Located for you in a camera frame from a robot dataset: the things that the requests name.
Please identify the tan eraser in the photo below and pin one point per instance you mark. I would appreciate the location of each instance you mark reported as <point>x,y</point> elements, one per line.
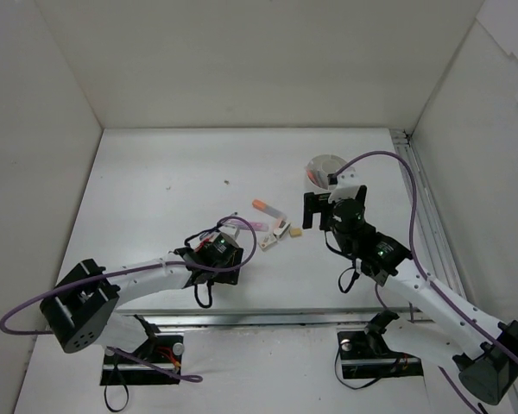
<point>295,233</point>

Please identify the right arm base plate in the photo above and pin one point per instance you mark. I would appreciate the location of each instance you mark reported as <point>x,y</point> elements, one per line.
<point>363,358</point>

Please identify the white round compartment organizer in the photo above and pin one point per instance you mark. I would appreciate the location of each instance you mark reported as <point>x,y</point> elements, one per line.
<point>331,164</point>

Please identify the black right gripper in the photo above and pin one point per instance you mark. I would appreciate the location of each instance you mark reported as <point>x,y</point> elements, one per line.
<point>318,203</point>

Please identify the aluminium front rail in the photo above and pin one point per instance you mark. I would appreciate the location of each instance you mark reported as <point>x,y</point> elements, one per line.
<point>193,319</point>

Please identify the white staples box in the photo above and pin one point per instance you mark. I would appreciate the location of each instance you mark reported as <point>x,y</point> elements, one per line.
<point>267,242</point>

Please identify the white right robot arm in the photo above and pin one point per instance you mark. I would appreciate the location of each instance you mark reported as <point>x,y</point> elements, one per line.
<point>481,349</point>

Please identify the salmon slim highlighter pen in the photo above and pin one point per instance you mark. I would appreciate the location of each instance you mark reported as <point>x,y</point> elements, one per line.
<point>311,175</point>

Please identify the purple highlighter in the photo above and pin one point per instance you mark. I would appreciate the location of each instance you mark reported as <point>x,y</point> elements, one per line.
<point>256,226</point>

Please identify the orange cap highlighter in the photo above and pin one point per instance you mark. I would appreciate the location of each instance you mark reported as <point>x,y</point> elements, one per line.
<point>268,209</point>

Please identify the aluminium side rail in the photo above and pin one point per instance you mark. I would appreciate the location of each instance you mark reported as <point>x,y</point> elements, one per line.
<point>495,292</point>

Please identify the pink white mini stapler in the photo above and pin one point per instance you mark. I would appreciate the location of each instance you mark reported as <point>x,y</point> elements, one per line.
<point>281,228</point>

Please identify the grey purple slim pen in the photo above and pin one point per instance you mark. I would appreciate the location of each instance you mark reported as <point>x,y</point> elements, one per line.
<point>316,166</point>

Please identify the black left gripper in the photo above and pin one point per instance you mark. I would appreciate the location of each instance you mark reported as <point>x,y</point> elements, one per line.
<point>232,276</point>

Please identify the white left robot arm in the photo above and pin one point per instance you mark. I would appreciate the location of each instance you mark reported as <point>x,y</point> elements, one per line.
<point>88,314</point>

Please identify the red gel pen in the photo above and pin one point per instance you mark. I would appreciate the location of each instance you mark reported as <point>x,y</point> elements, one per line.
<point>207,239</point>

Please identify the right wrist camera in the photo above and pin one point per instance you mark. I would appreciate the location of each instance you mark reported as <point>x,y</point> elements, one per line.
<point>344,185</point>

